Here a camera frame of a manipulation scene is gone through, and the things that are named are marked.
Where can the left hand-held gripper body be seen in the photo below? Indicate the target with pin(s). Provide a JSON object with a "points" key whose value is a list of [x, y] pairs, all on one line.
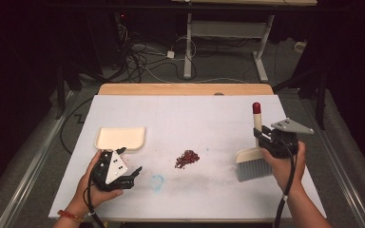
{"points": [[115, 167]]}

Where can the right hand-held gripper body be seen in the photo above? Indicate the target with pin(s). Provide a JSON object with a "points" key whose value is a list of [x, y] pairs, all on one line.
{"points": [[282, 142]]}

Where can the cream plastic dustpan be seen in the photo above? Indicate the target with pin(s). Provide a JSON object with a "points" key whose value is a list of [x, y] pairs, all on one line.
{"points": [[120, 138]]}

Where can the cream brush with red cap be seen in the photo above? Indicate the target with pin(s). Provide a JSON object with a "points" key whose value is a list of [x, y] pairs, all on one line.
{"points": [[253, 166]]}

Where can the scatter of red beans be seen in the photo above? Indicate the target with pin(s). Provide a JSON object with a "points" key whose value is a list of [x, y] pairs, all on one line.
{"points": [[187, 158]]}

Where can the person's right hand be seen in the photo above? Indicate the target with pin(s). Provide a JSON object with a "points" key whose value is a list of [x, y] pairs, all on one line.
{"points": [[285, 172]]}

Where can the person's left hand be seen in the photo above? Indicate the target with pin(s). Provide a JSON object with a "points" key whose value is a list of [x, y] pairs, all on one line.
{"points": [[99, 198]]}

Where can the black metal stand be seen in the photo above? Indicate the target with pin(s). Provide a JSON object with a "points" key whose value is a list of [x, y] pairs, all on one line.
{"points": [[320, 104], [60, 95]]}

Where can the white foam board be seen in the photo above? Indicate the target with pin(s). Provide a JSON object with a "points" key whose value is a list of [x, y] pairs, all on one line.
{"points": [[177, 114]]}

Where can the wooden table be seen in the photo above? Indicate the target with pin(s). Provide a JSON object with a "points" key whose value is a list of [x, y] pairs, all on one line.
{"points": [[171, 89]]}

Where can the white power adapter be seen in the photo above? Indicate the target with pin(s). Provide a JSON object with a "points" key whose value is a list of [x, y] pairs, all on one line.
{"points": [[170, 54]]}

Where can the metal floor rail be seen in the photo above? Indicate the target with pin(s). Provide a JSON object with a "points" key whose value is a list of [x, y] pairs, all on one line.
{"points": [[28, 177], [339, 164]]}

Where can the white desk frame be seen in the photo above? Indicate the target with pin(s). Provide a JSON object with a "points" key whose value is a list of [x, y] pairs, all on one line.
{"points": [[188, 47]]}

